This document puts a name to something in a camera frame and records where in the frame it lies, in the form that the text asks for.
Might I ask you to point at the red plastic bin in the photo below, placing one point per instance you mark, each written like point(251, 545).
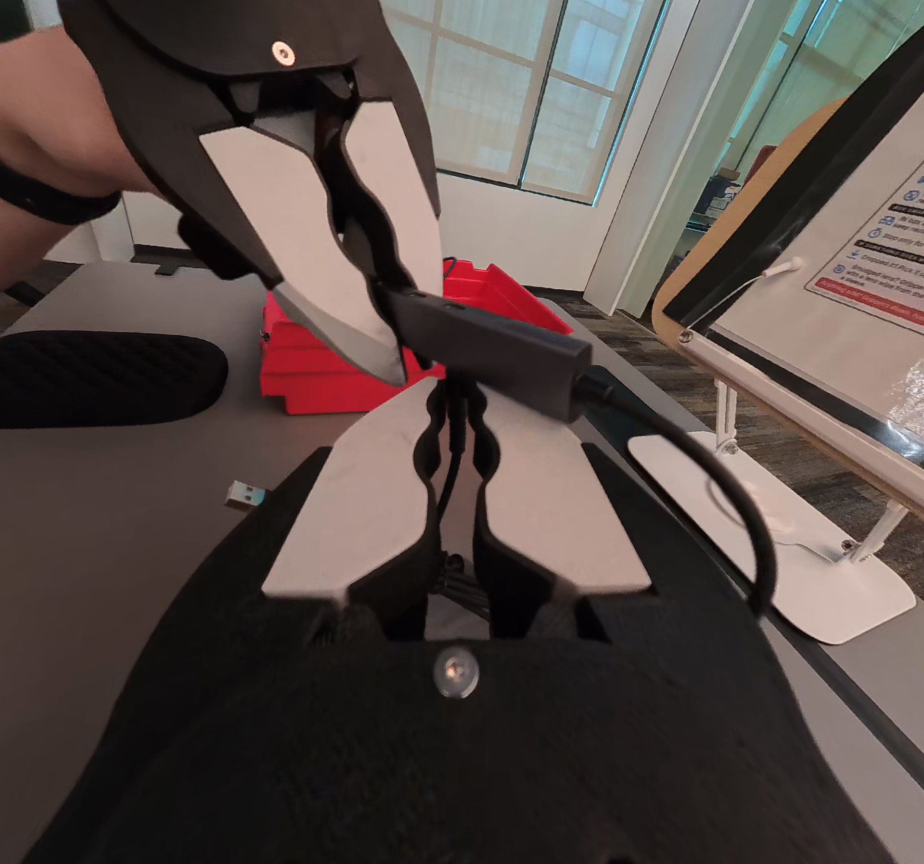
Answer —
point(317, 373)

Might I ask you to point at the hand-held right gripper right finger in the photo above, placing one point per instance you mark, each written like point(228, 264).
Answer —
point(570, 510)

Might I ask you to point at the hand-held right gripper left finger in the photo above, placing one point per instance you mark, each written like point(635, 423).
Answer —
point(346, 510)

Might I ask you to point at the document stand with instruction sheet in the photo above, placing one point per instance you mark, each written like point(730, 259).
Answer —
point(808, 330)

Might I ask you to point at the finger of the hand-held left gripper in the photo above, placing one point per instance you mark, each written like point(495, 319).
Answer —
point(401, 178)
point(274, 214)

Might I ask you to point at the black mesh pad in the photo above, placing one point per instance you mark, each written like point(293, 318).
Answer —
point(101, 380)

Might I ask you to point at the large paned window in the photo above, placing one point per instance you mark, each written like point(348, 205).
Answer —
point(830, 26)
point(491, 48)

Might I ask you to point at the person's left hand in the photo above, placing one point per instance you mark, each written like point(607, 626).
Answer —
point(58, 106)

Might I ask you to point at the slim grey usb hub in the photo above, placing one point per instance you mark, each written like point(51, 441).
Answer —
point(491, 344)

